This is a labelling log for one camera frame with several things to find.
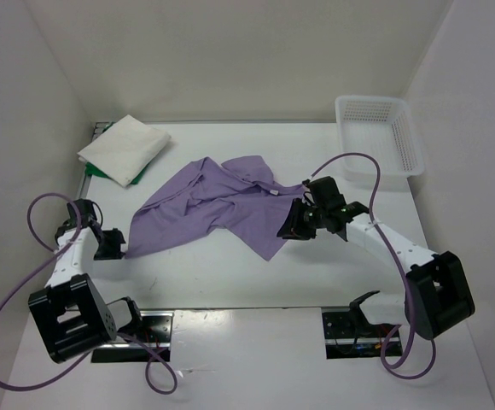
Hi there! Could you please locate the green t shirt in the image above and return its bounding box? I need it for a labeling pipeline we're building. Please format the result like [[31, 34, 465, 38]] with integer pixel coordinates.
[[84, 162, 149, 187]]

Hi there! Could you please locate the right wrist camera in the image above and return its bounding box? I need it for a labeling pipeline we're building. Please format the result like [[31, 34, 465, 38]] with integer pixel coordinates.
[[305, 176, 346, 211]]

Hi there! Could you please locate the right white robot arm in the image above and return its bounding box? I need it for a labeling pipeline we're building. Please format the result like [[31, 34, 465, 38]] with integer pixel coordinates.
[[277, 199, 475, 340]]

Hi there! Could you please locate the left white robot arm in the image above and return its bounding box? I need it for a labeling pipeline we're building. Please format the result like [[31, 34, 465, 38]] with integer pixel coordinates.
[[28, 221, 145, 363]]

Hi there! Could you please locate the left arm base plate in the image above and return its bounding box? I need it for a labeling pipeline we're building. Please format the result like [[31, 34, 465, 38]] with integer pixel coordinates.
[[90, 310, 174, 364]]

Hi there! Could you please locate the cream white t shirt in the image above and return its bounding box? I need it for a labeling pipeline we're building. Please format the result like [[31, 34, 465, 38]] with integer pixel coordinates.
[[78, 115, 172, 187]]

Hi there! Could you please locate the lavender t shirt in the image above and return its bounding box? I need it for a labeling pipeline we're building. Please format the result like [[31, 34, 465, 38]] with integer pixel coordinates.
[[126, 155, 305, 261]]

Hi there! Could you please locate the white plastic basket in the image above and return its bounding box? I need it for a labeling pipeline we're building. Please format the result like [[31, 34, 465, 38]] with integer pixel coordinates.
[[335, 95, 425, 187]]

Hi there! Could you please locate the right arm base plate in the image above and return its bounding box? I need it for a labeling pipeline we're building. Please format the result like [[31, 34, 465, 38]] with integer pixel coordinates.
[[322, 307, 393, 360]]

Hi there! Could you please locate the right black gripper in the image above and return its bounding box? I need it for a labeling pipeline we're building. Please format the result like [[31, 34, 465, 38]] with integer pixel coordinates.
[[277, 197, 327, 240]]

